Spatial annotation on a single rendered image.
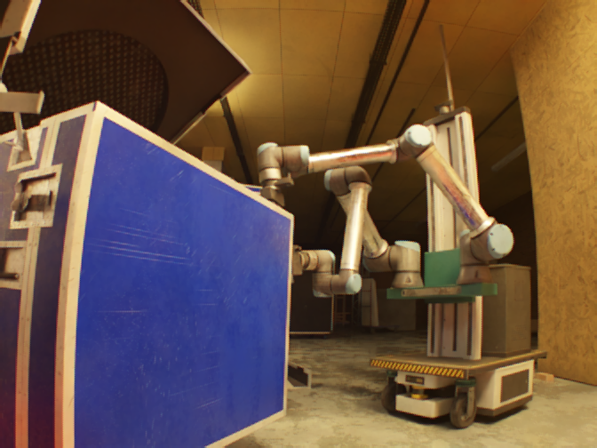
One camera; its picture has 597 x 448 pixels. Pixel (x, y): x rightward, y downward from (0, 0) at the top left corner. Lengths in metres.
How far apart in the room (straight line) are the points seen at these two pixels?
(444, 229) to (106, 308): 2.05
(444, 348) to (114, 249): 2.00
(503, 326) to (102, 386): 2.02
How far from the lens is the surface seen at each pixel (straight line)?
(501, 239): 1.96
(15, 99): 0.48
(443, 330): 2.48
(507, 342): 2.41
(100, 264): 0.83
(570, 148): 3.64
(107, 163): 0.86
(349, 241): 1.94
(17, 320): 0.93
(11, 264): 1.00
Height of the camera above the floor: 0.59
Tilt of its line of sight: 12 degrees up
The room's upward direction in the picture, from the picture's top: 2 degrees clockwise
